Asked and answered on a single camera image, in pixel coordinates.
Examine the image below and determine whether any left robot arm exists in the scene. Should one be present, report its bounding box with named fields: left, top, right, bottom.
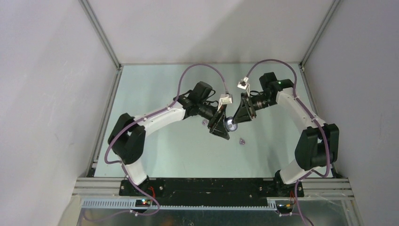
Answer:
left=108, top=81, right=232, bottom=196

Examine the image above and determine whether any purple earbud charging case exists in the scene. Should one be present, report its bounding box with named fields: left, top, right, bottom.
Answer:
left=224, top=116, right=238, bottom=132

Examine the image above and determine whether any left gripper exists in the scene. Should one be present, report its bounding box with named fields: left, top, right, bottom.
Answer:
left=198, top=101, right=230, bottom=140

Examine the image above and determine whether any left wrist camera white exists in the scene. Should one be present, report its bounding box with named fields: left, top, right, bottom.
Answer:
left=217, top=93, right=233, bottom=111

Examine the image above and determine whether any grey slotted cable duct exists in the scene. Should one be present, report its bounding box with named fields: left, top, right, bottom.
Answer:
left=81, top=198, right=277, bottom=210

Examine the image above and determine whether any purple cable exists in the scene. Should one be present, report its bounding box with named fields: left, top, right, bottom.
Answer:
left=81, top=64, right=231, bottom=224
left=244, top=59, right=332, bottom=226

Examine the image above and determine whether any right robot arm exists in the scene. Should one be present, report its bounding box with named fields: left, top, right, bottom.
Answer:
left=232, top=73, right=339, bottom=197

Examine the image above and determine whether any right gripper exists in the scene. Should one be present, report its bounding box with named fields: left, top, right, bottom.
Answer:
left=232, top=93, right=278, bottom=125

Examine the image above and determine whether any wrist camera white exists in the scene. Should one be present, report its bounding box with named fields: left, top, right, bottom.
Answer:
left=237, top=76, right=250, bottom=97
left=217, top=93, right=233, bottom=111

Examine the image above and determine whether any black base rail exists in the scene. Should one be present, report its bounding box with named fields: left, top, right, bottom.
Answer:
left=119, top=178, right=304, bottom=206

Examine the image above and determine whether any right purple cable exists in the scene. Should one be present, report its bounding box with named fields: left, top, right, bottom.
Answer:
left=244, top=59, right=332, bottom=226

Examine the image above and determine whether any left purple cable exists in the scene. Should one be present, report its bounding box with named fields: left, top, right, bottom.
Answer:
left=81, top=64, right=231, bottom=224

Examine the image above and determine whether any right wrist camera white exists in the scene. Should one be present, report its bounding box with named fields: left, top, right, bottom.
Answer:
left=237, top=76, right=250, bottom=97

